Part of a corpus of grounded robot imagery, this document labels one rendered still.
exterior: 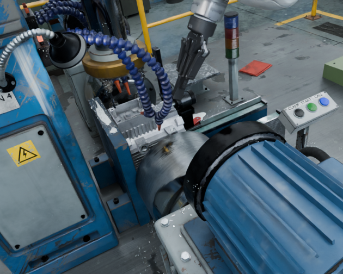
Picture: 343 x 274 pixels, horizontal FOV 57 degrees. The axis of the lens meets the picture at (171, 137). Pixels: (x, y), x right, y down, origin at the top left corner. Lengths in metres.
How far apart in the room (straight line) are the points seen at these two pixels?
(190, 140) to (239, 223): 0.41
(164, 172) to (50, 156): 0.26
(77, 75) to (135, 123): 0.49
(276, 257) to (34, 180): 0.59
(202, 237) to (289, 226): 0.23
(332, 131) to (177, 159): 0.83
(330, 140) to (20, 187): 1.10
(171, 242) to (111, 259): 0.47
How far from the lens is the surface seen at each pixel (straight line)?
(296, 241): 0.38
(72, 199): 0.87
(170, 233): 0.61
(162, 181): 0.73
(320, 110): 1.08
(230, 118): 1.27
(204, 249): 0.57
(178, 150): 0.76
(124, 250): 1.06
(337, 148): 1.35
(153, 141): 0.97
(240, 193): 0.43
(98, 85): 1.19
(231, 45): 1.44
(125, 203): 1.01
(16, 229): 0.91
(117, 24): 0.84
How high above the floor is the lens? 1.66
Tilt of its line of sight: 38 degrees down
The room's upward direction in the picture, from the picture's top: 11 degrees counter-clockwise
